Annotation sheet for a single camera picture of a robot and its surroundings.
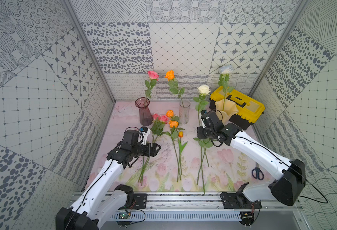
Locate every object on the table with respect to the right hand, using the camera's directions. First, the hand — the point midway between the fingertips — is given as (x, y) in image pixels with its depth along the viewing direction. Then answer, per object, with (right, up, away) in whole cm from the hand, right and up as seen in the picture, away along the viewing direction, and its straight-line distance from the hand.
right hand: (201, 131), depth 80 cm
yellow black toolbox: (+34, +12, +12) cm, 38 cm away
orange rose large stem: (-16, +29, +10) cm, 35 cm away
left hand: (-27, -7, -2) cm, 28 cm away
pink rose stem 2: (-31, -18, +9) cm, 37 cm away
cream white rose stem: (+2, +24, +4) cm, 24 cm away
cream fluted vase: (+19, +13, +13) cm, 27 cm away
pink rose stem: (-28, +33, +8) cm, 44 cm away
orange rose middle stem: (-16, +2, +21) cm, 26 cm away
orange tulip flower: (-11, -4, +18) cm, 21 cm away
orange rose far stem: (-19, +10, +27) cm, 34 cm away
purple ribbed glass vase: (-35, +8, +18) cm, 40 cm away
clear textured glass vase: (-8, +13, +20) cm, 25 cm away
